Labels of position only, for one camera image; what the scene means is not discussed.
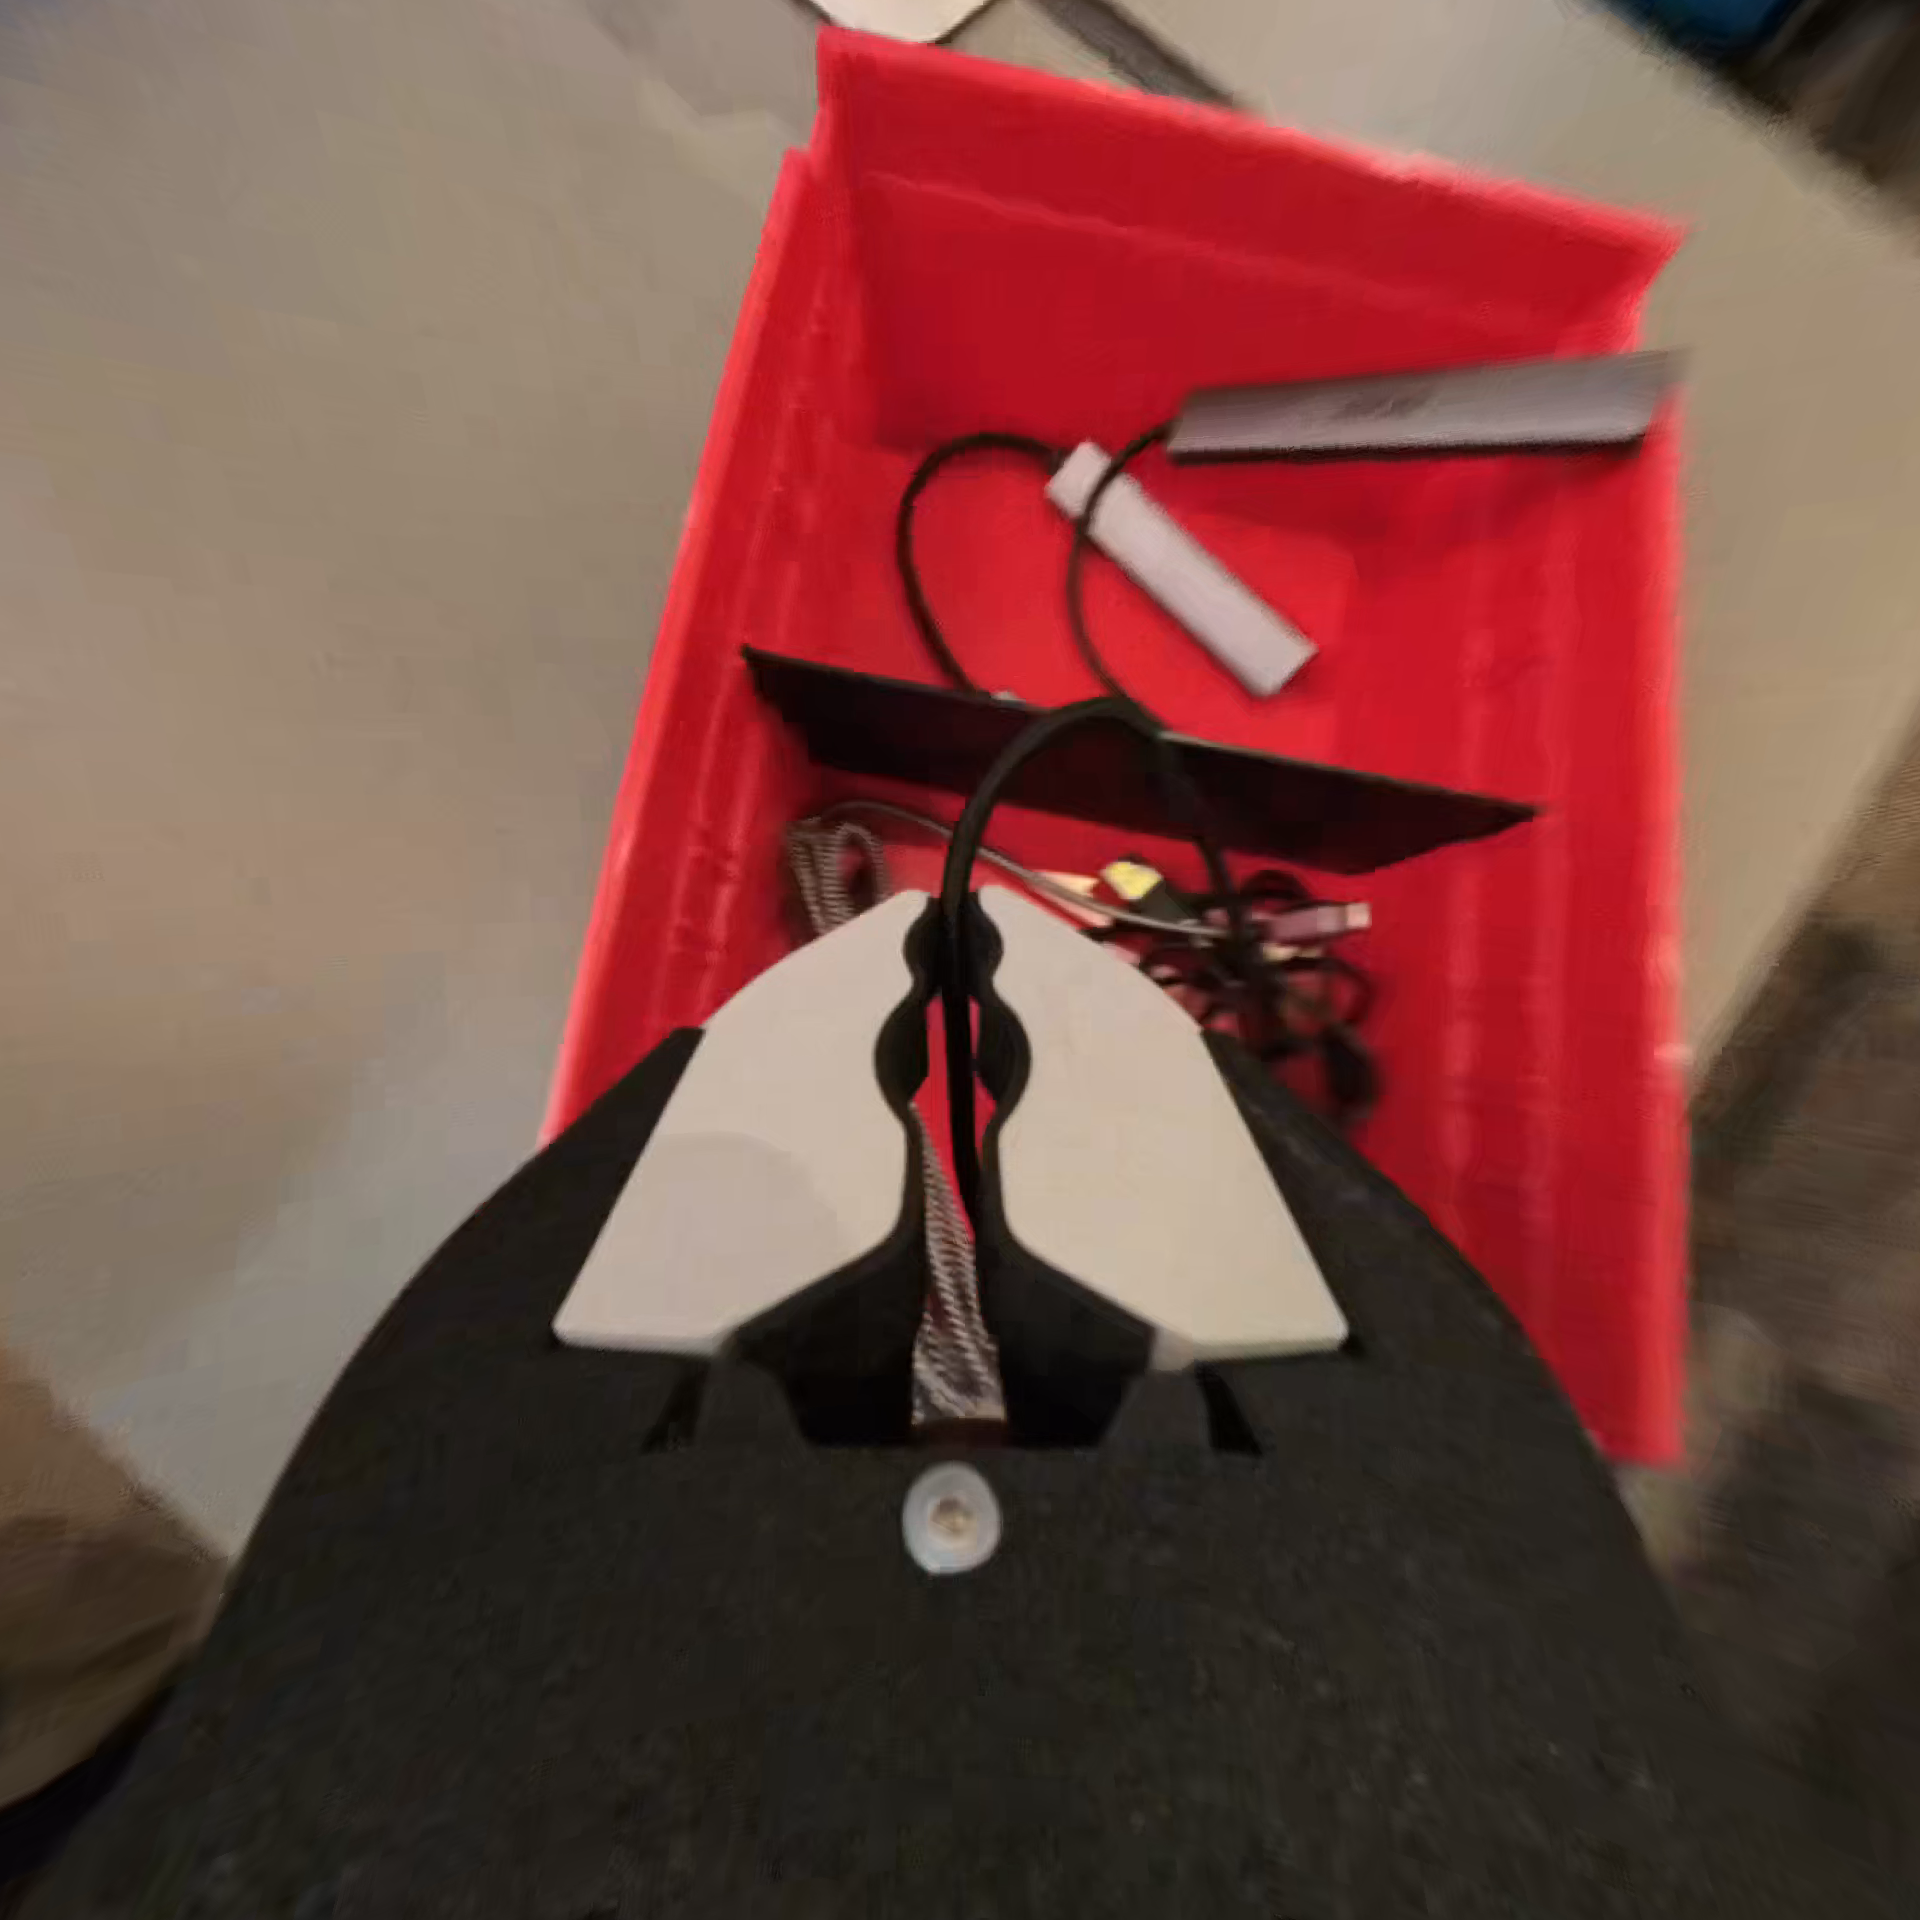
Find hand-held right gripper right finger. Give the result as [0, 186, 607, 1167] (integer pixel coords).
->
[969, 884, 1348, 1374]

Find dark grey USB hub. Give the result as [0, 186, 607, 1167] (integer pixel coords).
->
[897, 437, 1324, 707]

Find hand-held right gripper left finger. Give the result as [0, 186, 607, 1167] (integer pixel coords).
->
[555, 888, 926, 1363]

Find red storage bin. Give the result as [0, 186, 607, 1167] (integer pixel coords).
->
[543, 32, 1698, 1463]

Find grey desk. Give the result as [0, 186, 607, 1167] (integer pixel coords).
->
[0, 0, 1920, 1544]

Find grey white braided cable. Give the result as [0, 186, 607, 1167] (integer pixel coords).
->
[779, 806, 1004, 1429]

